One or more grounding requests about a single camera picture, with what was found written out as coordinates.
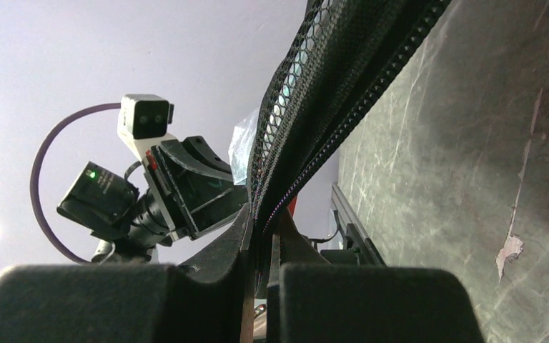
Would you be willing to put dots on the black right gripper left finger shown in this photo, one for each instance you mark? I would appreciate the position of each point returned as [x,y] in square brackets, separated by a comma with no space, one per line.
[208,298]

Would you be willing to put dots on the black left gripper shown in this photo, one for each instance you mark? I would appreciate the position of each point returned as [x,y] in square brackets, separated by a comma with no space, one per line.
[193,194]

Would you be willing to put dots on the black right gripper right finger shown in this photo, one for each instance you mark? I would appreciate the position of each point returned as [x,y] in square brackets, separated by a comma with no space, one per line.
[311,300]

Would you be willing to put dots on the red medicine kit case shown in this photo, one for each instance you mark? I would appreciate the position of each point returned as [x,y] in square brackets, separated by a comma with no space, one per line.
[450,168]

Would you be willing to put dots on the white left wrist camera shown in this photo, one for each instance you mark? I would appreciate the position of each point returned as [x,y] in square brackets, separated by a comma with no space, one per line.
[143,122]

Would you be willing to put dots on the alcohol wipes clear bag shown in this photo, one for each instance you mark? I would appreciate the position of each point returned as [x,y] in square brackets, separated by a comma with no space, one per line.
[240,147]

